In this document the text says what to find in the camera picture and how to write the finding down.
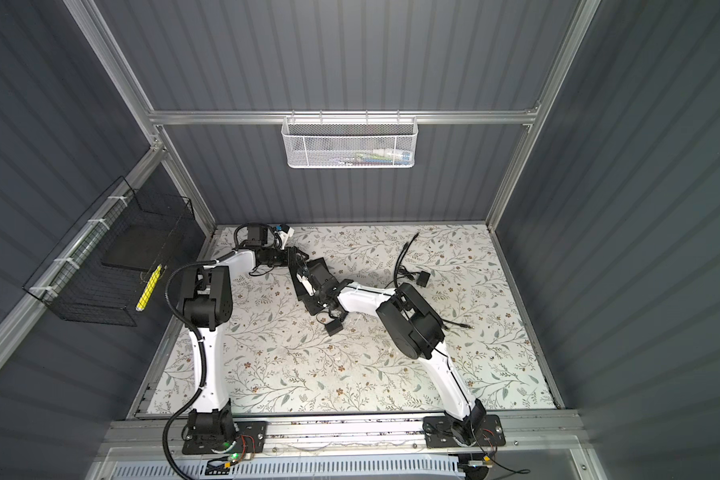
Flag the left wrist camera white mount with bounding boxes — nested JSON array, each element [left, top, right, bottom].
[[274, 224, 294, 249]]

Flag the black foam pad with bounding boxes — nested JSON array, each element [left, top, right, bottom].
[[101, 225, 175, 272]]

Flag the black wire basket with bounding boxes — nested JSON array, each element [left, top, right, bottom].
[[23, 181, 195, 327]]

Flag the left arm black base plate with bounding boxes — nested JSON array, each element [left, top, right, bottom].
[[181, 421, 268, 455]]

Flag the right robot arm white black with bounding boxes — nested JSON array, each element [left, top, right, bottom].
[[289, 258, 486, 446]]

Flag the markers in white basket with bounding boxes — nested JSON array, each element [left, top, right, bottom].
[[331, 148, 414, 168]]

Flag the white ventilated cable duct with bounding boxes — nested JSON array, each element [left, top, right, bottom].
[[110, 454, 466, 480]]

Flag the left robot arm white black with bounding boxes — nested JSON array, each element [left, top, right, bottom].
[[165, 223, 292, 455]]

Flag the black power adapter with cable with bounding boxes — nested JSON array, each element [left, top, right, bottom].
[[324, 312, 348, 336]]

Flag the white wire mesh basket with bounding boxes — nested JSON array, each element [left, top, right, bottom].
[[281, 118, 419, 169]]

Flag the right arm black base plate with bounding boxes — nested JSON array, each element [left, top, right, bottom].
[[422, 415, 506, 449]]

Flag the yellow marker pen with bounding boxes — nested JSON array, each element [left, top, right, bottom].
[[135, 264, 164, 312]]

